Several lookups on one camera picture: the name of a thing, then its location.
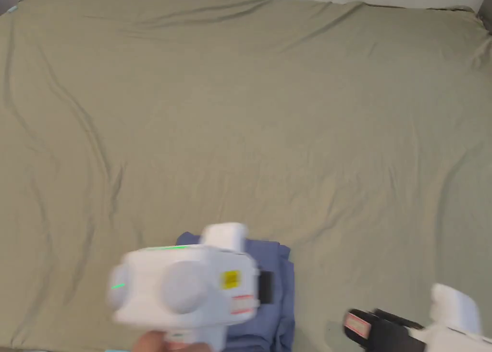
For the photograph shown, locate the blue garment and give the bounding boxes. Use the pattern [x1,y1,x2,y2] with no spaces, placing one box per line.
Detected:
[175,231,296,352]

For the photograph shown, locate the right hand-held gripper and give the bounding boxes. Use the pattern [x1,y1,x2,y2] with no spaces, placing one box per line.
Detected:
[342,283,492,352]

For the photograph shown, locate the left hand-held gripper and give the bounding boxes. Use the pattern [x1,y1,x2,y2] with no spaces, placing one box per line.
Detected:
[107,223,275,352]

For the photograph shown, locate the bed with pale green sheet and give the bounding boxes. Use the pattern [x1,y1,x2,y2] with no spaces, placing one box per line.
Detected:
[0,0,492,352]

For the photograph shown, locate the person's left hand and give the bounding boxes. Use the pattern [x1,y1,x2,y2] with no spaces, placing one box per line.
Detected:
[133,330,211,352]

